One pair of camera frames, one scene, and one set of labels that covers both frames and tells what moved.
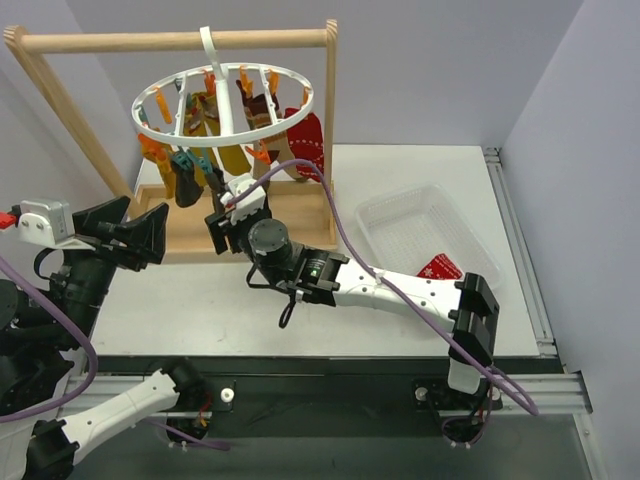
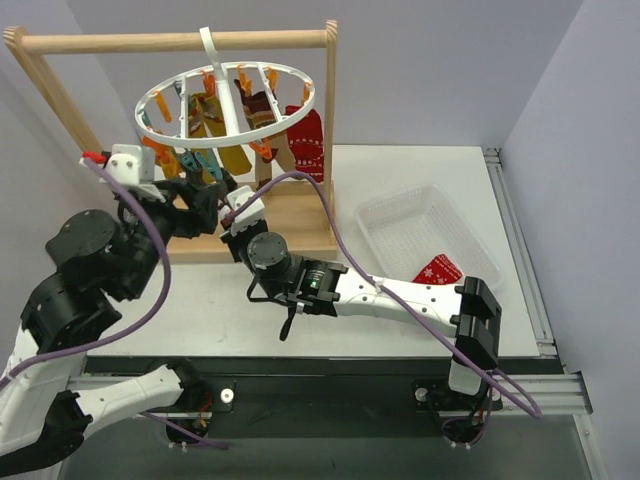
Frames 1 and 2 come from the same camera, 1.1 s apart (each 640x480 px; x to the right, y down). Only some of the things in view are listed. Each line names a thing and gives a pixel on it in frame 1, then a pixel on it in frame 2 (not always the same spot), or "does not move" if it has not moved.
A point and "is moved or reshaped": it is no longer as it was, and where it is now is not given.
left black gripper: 110,232 -> 201,206
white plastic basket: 403,231 does not move
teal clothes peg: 182,159 is moved or reshaped
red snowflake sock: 441,267 does not move
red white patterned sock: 307,142 does not move
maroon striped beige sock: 275,147 does not move
